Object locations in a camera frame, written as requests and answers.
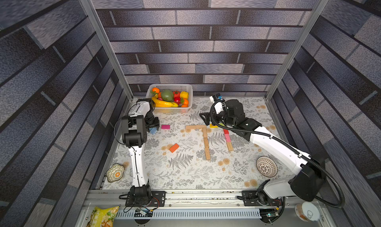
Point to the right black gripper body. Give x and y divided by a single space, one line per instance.
214 118

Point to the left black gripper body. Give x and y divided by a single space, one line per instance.
151 121

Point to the natural wood block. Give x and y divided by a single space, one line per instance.
207 153
201 126
191 127

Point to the wood block marked 71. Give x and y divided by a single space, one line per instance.
206 143

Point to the orange block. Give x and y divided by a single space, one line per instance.
174 148

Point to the pink block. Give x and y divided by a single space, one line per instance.
227 137

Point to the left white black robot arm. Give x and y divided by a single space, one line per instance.
135 126

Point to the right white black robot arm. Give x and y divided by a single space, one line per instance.
309 172

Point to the yellow toy banana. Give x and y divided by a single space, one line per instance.
164 104

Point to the green toy mango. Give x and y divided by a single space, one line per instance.
167 95

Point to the orange toy fruit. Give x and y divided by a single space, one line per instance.
155 90

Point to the red toy fruit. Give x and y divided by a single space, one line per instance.
177 98

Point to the yellow toy pepper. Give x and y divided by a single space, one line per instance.
184 95

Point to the patterned ceramic bowl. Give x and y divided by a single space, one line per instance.
115 172

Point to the white perforated bowl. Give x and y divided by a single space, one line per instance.
266 166

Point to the green snack bag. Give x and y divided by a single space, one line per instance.
103 217

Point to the white lidded cup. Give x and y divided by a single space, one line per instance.
307 212

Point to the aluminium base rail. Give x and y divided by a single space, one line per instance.
199 208

